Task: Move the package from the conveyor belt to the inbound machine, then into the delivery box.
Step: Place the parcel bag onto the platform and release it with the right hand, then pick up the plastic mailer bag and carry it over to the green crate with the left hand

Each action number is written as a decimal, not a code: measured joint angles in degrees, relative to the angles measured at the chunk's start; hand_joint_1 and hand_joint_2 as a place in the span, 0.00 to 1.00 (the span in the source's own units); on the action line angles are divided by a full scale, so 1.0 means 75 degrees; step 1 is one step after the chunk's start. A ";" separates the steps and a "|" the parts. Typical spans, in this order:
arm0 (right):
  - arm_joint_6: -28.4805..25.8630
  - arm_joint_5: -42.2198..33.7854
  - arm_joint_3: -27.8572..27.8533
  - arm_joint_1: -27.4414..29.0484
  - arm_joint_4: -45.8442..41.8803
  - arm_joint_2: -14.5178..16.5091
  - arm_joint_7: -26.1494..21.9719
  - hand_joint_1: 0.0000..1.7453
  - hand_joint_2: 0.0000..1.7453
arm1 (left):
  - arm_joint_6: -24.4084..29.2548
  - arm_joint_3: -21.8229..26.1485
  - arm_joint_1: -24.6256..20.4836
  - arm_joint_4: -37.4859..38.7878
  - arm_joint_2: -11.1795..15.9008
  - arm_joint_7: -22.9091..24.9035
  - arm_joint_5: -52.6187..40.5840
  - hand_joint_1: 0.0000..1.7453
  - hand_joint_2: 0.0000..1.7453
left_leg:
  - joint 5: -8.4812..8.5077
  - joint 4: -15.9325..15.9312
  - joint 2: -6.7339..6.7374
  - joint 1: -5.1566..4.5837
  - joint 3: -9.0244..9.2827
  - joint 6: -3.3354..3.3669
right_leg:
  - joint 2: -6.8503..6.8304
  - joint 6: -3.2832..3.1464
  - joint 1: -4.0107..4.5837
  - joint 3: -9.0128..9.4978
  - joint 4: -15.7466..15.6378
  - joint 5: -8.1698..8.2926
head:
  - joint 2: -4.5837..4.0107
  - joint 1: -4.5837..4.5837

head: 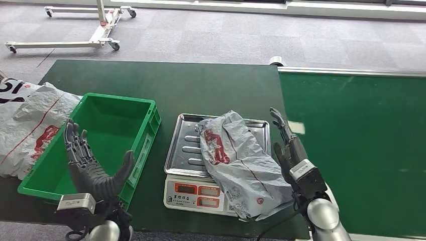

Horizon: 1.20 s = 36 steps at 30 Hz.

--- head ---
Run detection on white wheeled metal frame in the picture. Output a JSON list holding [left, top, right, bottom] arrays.
[[5, 0, 138, 54]]

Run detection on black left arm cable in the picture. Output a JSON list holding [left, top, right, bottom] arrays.
[[64, 228, 91, 241]]

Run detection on white scale with steel tray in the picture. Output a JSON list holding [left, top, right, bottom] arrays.
[[162, 113, 272, 218]]

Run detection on white wall ledge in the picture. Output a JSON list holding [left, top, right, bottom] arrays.
[[111, 0, 426, 22]]

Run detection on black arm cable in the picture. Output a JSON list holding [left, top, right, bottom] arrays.
[[64, 228, 91, 241], [255, 194, 312, 241]]

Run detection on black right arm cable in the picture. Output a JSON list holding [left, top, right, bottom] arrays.
[[255, 194, 312, 241]]

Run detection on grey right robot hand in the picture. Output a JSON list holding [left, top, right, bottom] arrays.
[[269, 107, 308, 185]]

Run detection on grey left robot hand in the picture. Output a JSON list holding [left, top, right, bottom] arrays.
[[63, 119, 135, 202]]

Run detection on grey red-printed plastic mailer package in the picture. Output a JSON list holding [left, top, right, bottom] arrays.
[[195, 110, 294, 222]]

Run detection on silver conveyor roller end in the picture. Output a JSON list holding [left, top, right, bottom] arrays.
[[269, 56, 288, 67]]

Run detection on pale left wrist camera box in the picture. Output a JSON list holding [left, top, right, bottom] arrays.
[[56, 193, 97, 215]]

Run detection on green plastic crate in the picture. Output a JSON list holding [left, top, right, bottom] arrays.
[[17, 92, 162, 211]]

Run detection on large white red-printed sack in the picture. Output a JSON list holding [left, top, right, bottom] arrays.
[[0, 77, 83, 181]]

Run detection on green conveyor belt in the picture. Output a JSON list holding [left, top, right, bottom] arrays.
[[278, 66, 426, 240]]

